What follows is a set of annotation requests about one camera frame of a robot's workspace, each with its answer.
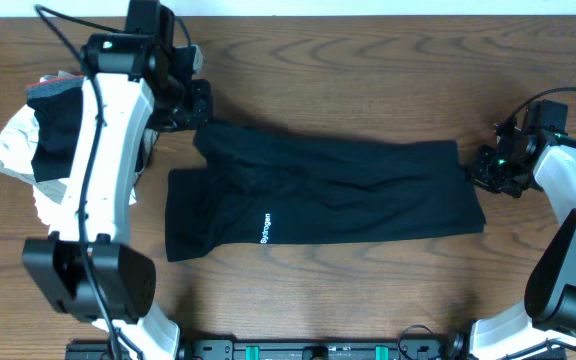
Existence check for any black t-shirt with logo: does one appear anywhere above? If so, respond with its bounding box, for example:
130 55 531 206
165 122 486 262

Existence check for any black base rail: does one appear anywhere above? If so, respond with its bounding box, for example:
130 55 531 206
64 338 567 360

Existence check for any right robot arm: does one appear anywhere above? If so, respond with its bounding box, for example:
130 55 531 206
466 132 576 359

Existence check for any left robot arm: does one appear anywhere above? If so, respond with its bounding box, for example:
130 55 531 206
22 33 212 359

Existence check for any folded white garment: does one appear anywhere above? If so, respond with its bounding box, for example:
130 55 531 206
0 75 138 227

